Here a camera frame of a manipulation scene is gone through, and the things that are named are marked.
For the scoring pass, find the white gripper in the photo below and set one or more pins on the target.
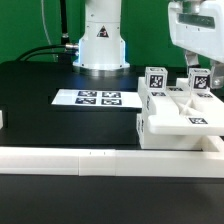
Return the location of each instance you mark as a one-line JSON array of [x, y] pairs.
[[200, 32]]

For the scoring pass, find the white tagged nut cube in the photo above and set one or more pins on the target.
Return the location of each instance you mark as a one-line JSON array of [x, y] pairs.
[[198, 79], [156, 78]]

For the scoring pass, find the white chair back frame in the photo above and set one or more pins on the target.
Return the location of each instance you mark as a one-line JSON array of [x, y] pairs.
[[179, 111]]

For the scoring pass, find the white chair seat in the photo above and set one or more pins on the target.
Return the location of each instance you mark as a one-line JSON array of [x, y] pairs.
[[164, 142]]

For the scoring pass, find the white U-shaped fence frame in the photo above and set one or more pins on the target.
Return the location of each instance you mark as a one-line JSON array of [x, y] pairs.
[[95, 143]]

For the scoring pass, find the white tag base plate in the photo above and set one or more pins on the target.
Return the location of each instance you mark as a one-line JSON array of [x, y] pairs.
[[96, 98]]

